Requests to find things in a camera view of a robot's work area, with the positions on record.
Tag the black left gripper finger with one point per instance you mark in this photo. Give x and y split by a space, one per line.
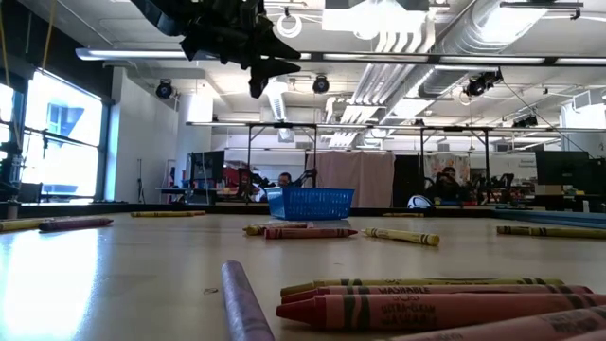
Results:
277 49
265 73

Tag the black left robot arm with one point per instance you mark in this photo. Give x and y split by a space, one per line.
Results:
156 14

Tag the black round spotlight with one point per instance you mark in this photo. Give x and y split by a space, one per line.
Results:
320 85
164 90

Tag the long ceiling light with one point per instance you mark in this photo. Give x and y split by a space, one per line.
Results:
492 60
132 54

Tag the person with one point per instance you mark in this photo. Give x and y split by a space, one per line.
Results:
284 179
447 187

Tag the black monitor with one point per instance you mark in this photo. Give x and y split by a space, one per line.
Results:
208 166
561 168

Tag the blue plastic basket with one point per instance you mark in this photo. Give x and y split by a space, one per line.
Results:
308 203

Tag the beige curtain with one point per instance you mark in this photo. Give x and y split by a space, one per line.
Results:
369 180

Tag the black panel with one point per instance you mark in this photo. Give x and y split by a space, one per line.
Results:
407 175

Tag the black spotlight cluster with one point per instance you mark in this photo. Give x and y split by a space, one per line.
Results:
475 86

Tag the large window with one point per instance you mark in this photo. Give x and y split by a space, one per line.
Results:
61 156

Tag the black equipment rack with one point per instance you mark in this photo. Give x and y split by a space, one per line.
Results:
9 170

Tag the white ventilation duct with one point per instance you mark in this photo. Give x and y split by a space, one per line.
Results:
277 104

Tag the black metal rig frame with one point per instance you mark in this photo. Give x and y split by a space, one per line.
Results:
454 128
281 125

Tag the black aluminium table frame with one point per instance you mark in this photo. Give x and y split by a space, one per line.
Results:
142 208

